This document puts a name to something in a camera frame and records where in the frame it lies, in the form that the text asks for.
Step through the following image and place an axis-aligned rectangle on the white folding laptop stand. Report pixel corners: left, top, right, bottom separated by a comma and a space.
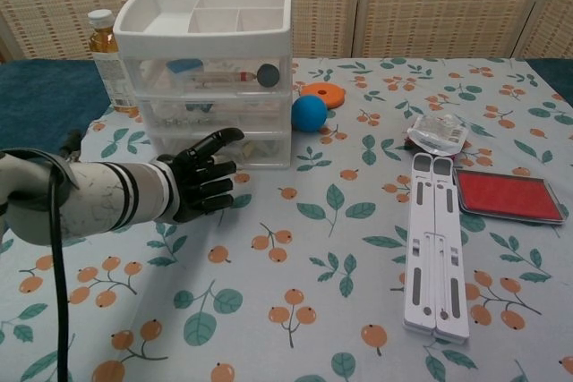
402, 152, 471, 342

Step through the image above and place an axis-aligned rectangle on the floral light blue tablecloth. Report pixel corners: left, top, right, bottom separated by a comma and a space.
0, 55, 573, 382

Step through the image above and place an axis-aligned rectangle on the grey round disc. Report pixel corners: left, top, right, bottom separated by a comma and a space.
256, 63, 281, 88

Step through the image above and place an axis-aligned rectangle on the white pen with red band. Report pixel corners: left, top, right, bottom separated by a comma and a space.
187, 70, 257, 84

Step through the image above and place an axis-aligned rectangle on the red ink pad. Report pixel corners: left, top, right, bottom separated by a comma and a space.
452, 166, 564, 225

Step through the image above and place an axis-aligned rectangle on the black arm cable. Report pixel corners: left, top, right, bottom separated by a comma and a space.
47, 162, 75, 382

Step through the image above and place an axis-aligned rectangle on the blue white eraser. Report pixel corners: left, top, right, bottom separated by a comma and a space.
166, 58, 205, 85

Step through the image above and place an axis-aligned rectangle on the orange round disc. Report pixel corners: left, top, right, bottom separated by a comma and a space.
298, 81, 348, 111

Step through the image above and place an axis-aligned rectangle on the clear plastic packet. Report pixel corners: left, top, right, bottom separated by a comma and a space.
406, 114, 470, 160

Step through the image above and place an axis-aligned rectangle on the white plastic drawer organizer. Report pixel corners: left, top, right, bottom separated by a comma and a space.
112, 0, 295, 172

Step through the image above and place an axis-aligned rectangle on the amber tea bottle white cap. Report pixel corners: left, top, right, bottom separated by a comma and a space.
87, 9, 136, 116

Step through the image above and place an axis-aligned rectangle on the woven bamboo folding screen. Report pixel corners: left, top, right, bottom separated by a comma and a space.
0, 0, 573, 64

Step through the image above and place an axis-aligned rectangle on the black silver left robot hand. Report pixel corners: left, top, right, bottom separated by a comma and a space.
156, 127, 246, 225

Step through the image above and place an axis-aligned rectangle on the blue ball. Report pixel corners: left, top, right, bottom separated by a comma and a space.
291, 94, 330, 133

